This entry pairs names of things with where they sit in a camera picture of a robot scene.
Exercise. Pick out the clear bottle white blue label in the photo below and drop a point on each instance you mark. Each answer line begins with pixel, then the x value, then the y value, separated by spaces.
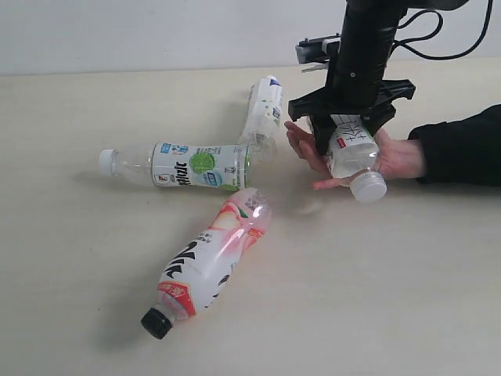
pixel 264 108

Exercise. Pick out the clear bottle fruit label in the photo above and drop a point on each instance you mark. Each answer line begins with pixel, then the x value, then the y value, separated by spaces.
pixel 353 157

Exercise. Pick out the person's open bare hand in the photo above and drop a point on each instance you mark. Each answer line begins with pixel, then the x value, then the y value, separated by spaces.
pixel 399 159

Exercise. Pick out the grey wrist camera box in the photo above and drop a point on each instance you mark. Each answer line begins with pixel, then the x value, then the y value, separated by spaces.
pixel 317 50

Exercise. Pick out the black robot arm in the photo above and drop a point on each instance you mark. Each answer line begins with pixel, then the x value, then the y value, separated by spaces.
pixel 356 60

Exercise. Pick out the clear bottle lime label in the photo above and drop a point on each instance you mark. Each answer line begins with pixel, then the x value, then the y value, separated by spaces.
pixel 167 165

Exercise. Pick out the black sleeved forearm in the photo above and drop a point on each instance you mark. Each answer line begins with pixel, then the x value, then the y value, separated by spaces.
pixel 465 151

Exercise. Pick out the pink peach drink bottle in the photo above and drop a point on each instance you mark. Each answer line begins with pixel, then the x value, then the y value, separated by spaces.
pixel 194 277

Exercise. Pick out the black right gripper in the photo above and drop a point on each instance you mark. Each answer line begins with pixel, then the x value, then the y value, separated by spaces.
pixel 349 94

